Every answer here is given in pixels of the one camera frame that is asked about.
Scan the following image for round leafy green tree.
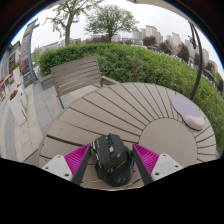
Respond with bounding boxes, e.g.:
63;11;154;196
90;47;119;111
84;3;139;43

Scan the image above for tall grey sign pillar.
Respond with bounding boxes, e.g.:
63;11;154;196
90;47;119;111
19;18;40;88

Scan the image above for bare-trunked leaning tree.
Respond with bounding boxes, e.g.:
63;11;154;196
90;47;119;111
44;0;101;47

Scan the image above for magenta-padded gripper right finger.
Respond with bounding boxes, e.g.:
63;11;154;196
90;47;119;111
131;143;184;186

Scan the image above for black curved umbrella pole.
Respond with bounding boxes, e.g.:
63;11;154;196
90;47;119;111
187;21;204;101

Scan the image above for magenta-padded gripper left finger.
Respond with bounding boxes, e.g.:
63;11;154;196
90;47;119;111
41;143;93;186

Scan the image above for distant apartment buildings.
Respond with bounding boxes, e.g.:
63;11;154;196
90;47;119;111
131;24;211;64

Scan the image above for beige patio umbrella canopy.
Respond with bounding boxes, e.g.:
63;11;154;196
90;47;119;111
126;0;174;9

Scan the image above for lavender mouse pad with wrist rest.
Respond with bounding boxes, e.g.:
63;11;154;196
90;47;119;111
170;94;206;132

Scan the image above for grey slatted outdoor chair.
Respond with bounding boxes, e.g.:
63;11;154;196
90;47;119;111
50;55;120;110

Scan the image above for white flower planter box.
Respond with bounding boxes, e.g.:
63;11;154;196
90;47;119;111
9;61;23;86
8;89;28;126

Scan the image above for black computer mouse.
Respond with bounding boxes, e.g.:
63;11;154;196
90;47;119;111
90;133;135;188

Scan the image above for green hedge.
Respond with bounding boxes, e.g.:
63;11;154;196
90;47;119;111
37;42;224;151

